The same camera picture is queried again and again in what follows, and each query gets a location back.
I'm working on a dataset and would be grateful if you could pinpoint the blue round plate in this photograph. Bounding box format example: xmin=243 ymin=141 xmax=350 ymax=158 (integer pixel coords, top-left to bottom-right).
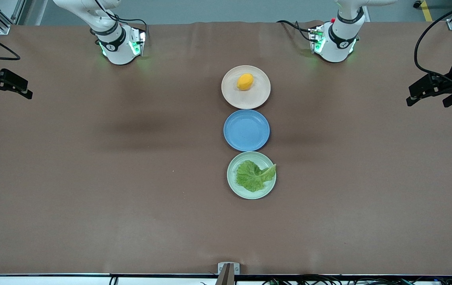
xmin=223 ymin=109 xmax=271 ymax=152

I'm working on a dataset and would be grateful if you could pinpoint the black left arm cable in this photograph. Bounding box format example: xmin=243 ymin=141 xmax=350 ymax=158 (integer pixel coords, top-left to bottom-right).
xmin=414 ymin=0 xmax=452 ymax=80

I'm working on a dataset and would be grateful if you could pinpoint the beige round plate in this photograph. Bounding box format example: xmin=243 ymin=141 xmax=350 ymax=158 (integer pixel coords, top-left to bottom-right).
xmin=221 ymin=65 xmax=271 ymax=110

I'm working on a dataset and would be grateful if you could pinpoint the yellow lemon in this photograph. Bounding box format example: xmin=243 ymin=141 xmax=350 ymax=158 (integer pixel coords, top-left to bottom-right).
xmin=236 ymin=73 xmax=255 ymax=91

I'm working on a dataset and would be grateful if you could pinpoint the black base cable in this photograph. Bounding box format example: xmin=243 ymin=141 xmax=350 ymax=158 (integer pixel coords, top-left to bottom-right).
xmin=91 ymin=0 xmax=149 ymax=38
xmin=277 ymin=20 xmax=313 ymax=42

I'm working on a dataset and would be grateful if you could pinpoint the green lettuce leaf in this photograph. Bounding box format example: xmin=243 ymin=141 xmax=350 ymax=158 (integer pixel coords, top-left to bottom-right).
xmin=235 ymin=160 xmax=277 ymax=193

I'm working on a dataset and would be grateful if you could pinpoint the black right base cable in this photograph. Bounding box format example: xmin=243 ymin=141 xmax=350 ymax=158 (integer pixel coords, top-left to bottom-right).
xmin=91 ymin=0 xmax=149 ymax=38

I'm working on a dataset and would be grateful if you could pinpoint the black left base cable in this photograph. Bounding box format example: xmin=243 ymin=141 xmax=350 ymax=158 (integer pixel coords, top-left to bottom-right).
xmin=277 ymin=20 xmax=313 ymax=42

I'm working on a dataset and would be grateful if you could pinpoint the light green round plate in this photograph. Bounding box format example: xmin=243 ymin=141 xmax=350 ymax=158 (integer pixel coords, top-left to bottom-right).
xmin=227 ymin=151 xmax=277 ymax=200

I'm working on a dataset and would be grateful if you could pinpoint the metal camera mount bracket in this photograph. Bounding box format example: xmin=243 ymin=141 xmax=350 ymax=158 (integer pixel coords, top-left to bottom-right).
xmin=217 ymin=262 xmax=240 ymax=285

